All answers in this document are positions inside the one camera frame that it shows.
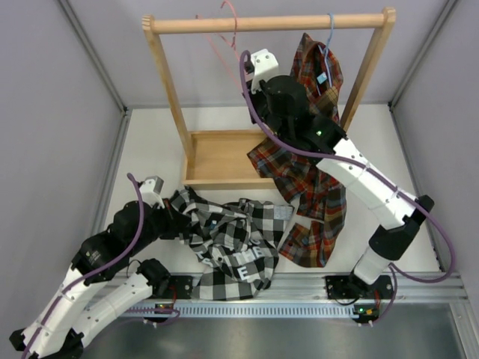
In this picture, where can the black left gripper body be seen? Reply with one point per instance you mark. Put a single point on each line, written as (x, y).
(163, 224)

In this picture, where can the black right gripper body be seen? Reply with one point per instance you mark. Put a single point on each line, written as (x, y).
(261, 103)

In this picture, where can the black white checkered shirt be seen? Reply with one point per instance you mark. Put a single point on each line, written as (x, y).
(237, 242)

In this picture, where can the pink wire hanger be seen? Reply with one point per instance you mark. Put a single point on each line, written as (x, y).
(232, 45)

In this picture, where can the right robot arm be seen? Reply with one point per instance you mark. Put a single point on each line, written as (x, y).
(400, 214)

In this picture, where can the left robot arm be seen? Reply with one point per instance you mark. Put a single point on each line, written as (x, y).
(71, 322)

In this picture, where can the red brown plaid shirt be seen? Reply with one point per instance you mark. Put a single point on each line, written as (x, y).
(321, 197)

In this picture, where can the wooden clothes rack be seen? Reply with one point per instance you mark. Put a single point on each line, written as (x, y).
(215, 140)

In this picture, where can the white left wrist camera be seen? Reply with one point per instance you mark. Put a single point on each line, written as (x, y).
(150, 191)

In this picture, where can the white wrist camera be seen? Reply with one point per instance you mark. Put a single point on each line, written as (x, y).
(150, 191)
(263, 65)

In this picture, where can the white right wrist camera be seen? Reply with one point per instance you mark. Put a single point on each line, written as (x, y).
(263, 65)

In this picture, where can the blue wire hanger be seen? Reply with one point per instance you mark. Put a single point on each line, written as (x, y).
(326, 76)

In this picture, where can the aluminium mounting rail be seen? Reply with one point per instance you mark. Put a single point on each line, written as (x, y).
(296, 295)

